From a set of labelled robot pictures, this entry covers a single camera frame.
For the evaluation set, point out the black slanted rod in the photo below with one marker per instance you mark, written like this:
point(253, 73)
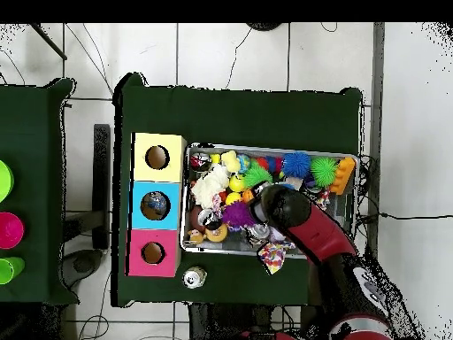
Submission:
point(49, 41)

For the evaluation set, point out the bright green plastic cup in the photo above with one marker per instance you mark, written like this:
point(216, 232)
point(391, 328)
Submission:
point(5, 180)
point(10, 270)

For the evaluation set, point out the purple spiky ball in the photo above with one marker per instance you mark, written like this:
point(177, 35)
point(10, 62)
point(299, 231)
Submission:
point(238, 215)

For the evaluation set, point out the yellow plush animal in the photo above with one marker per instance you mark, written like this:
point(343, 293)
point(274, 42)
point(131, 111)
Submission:
point(230, 161)

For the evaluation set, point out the black round base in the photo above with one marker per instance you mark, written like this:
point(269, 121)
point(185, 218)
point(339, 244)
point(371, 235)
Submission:
point(263, 26)

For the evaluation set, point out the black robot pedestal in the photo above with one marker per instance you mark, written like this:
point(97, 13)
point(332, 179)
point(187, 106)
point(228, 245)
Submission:
point(219, 318)

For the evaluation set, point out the crushed clear plastic bottle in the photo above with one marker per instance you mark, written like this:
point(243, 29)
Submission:
point(155, 202)

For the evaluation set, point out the pink plastic cup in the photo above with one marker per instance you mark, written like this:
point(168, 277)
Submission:
point(10, 230)

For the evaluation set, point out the dark green tablecloth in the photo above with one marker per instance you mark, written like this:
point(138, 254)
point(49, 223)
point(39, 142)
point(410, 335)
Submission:
point(230, 117)
point(32, 124)

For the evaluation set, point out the silver soda can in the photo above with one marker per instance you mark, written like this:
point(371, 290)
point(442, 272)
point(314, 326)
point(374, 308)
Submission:
point(194, 277)

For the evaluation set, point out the colourful dotted cloth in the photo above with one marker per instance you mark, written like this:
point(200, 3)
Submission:
point(272, 256)

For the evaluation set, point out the wooden box with three holes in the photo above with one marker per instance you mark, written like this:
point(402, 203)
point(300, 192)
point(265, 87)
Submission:
point(159, 175)

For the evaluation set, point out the cream fluffy cloth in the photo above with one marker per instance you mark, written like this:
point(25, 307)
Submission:
point(210, 186)

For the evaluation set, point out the brown toy football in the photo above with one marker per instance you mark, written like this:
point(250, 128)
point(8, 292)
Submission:
point(194, 217)

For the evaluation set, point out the orange toy brick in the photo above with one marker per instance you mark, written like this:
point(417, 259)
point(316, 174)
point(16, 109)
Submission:
point(342, 175)

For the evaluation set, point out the dark grey oval base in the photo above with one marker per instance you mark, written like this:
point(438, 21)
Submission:
point(81, 265)

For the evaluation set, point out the brown monkey plush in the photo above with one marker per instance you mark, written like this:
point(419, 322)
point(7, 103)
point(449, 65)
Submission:
point(195, 236)

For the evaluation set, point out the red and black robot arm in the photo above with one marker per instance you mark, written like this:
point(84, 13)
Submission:
point(318, 233)

